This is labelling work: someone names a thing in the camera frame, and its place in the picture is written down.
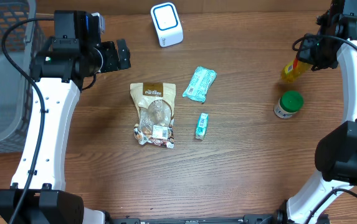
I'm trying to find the yellow liquid bottle grey cap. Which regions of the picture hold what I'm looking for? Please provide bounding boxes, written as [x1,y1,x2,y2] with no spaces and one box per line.
[280,58,312,83]

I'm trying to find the brown white snack bag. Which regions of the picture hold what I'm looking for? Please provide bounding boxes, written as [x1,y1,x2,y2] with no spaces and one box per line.
[130,83,176,149]

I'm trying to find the green lid white jar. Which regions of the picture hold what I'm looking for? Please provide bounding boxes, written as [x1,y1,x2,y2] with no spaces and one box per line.
[274,90,304,119]

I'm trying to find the teal snack packet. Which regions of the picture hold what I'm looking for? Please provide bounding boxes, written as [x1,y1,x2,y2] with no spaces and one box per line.
[183,66,217,103]

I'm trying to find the Kleenex tissue pack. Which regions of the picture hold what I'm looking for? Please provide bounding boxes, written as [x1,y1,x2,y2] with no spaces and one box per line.
[195,113,209,140]

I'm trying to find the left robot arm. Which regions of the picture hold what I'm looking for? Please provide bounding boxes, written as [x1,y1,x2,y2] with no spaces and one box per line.
[0,11,131,224]

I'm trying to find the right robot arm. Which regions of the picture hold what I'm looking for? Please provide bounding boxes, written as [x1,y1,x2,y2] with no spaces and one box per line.
[271,0,357,223]

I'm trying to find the white barcode scanner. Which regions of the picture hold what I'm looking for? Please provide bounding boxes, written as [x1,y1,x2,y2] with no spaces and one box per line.
[150,2,184,47]

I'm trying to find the grey plastic mesh basket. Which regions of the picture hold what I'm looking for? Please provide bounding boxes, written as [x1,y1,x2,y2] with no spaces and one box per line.
[0,0,36,153]

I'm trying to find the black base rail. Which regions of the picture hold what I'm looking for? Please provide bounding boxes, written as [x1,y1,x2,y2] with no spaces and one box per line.
[106,203,294,224]

